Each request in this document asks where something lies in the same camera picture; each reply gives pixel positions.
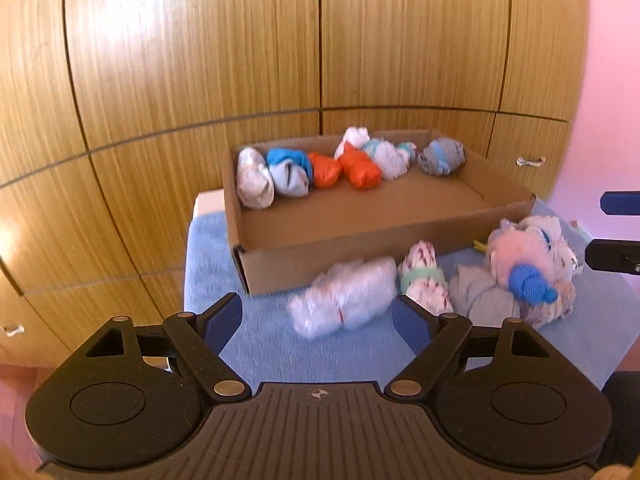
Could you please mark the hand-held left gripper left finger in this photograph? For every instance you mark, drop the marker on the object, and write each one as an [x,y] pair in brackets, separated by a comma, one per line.
[222,320]

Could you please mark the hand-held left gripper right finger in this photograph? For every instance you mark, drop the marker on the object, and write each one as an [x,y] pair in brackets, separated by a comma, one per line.
[412,327]

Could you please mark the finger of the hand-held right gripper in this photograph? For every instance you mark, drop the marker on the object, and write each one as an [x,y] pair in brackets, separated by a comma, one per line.
[620,202]
[612,255]

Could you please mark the patterned sock roll green band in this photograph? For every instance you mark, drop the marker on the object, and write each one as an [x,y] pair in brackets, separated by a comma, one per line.
[430,295]

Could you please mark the patterned white sock roll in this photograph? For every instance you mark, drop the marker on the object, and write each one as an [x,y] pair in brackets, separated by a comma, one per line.
[562,255]

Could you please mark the plastic-wrapped white bundle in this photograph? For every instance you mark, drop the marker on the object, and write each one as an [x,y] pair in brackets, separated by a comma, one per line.
[350,290]

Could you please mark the plain grey sock roll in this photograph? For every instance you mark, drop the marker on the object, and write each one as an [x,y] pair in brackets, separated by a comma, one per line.
[480,295]

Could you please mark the blue knit roll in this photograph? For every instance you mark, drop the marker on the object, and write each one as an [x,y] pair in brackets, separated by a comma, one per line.
[530,285]

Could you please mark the pink fluffy bundle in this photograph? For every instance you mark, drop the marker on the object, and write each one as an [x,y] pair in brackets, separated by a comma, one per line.
[515,250]

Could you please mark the cardboard box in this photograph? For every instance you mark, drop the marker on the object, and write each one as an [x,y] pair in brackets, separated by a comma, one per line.
[360,210]

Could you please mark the white cloth roll rubber band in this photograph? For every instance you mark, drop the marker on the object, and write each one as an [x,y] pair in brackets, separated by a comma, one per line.
[255,180]

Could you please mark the blue and white sock roll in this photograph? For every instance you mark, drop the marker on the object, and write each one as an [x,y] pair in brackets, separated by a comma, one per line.
[290,180]

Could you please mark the orange sock roll white end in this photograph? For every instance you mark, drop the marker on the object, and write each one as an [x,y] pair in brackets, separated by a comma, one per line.
[360,170]

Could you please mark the white fluffy roll teal yarn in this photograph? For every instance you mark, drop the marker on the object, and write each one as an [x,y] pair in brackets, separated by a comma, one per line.
[387,160]

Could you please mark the grey sock roll blue band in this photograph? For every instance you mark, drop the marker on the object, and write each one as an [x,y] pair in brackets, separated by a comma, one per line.
[445,157]

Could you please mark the plain orange sock roll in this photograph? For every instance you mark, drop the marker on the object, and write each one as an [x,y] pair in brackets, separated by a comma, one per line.
[325,170]

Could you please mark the blue towel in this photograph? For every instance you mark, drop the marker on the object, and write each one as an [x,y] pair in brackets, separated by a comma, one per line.
[270,330]

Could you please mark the white table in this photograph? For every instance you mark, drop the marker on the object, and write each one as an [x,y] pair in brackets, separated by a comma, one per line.
[210,202]

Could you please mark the wooden wardrobe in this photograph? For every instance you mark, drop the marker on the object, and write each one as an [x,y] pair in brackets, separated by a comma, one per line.
[200,60]

